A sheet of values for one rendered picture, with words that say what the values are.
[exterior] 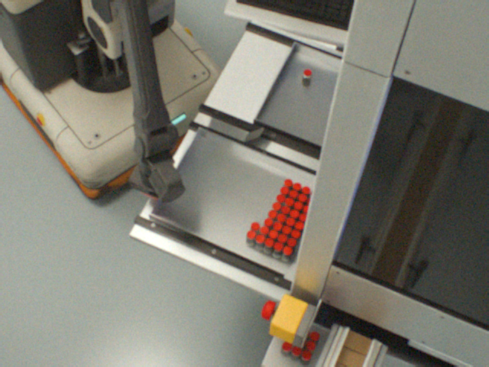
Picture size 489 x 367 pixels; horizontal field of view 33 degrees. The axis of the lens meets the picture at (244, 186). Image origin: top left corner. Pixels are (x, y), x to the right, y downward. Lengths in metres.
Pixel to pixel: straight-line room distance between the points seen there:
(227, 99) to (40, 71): 0.87
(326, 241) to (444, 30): 0.62
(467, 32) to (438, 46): 0.04
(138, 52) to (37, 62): 1.15
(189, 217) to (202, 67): 1.05
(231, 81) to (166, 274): 0.92
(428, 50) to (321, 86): 1.18
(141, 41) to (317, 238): 0.50
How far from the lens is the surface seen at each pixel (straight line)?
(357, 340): 1.79
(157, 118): 1.67
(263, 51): 2.18
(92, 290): 2.83
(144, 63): 1.62
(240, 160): 1.99
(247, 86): 2.11
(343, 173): 1.24
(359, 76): 1.04
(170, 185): 1.70
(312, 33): 2.32
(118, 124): 2.77
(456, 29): 0.92
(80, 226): 2.92
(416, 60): 0.98
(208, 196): 1.95
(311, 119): 2.07
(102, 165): 2.73
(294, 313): 1.68
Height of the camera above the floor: 2.62
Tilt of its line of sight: 62 degrees down
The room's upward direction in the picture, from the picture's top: 4 degrees clockwise
